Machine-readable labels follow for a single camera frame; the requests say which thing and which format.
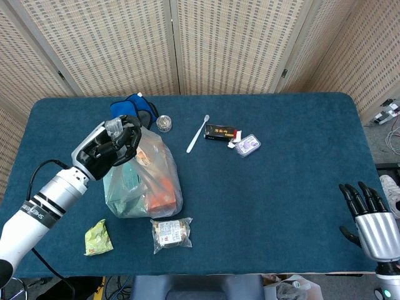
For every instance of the orange cardboard box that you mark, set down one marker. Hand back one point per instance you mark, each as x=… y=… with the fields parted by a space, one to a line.
x=161 y=200

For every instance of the black box gold print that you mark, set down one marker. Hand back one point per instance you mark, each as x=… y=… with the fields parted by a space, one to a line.
x=218 y=132

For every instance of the black screen hinge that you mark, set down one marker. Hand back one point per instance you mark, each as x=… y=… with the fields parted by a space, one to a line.
x=61 y=75
x=284 y=73

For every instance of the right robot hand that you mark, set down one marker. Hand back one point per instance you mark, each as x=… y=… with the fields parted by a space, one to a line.
x=378 y=231

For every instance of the red white small sachet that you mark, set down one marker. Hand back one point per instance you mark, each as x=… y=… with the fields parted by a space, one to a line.
x=235 y=137

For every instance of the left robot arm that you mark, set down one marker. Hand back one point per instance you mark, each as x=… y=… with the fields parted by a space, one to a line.
x=37 y=218

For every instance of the white power strip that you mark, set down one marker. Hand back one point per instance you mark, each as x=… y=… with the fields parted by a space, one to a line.
x=386 y=114

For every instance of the woven folding screen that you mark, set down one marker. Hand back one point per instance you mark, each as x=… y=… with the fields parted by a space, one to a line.
x=225 y=47

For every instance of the translucent plastic shopping bag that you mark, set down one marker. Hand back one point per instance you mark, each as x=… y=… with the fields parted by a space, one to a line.
x=156 y=150

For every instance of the grey blue chair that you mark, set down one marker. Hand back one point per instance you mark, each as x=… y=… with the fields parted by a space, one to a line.
x=197 y=287

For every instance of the wrapped sandwich bread pack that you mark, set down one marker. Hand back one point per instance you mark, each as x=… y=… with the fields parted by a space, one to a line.
x=170 y=234

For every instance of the clear purple plastic case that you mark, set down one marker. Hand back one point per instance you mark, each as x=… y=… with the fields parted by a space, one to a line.
x=248 y=145

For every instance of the teal tablecloth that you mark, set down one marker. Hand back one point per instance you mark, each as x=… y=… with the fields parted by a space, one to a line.
x=265 y=203

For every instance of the green snack packet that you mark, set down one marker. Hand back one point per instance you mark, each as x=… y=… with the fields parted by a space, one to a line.
x=98 y=239

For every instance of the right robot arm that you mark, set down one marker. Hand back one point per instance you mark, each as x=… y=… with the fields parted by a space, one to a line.
x=389 y=281

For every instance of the blue black fabric pouch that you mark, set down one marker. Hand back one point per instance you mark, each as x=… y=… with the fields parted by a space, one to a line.
x=125 y=106

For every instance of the white toothbrush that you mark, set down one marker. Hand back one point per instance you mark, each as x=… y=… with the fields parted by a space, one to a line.
x=197 y=136

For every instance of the white sneaker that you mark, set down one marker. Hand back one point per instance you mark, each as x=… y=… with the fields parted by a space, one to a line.
x=390 y=193

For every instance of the green cardboard box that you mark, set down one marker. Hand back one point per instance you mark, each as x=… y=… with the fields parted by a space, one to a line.
x=128 y=178

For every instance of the small clear round jar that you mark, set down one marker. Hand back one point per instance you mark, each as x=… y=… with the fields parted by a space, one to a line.
x=164 y=123

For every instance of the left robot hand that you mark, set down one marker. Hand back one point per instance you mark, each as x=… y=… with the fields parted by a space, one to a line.
x=97 y=156

